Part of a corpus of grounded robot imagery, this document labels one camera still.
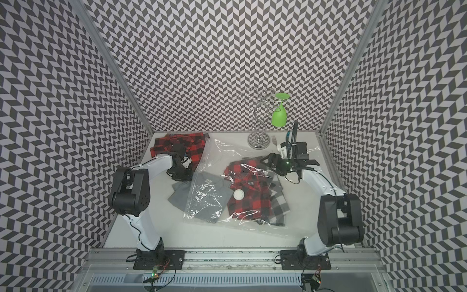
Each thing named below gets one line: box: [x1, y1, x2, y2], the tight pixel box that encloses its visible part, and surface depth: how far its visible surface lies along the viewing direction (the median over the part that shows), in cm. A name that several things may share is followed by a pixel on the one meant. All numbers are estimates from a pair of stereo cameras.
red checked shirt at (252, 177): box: [222, 158, 272, 222], surface depth 91 cm
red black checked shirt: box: [150, 132, 207, 171], surface depth 106 cm
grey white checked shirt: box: [267, 169, 291, 227], surface depth 88 cm
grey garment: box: [167, 170, 235, 224], surface depth 86 cm
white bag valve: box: [232, 188, 246, 201], surface depth 89 cm
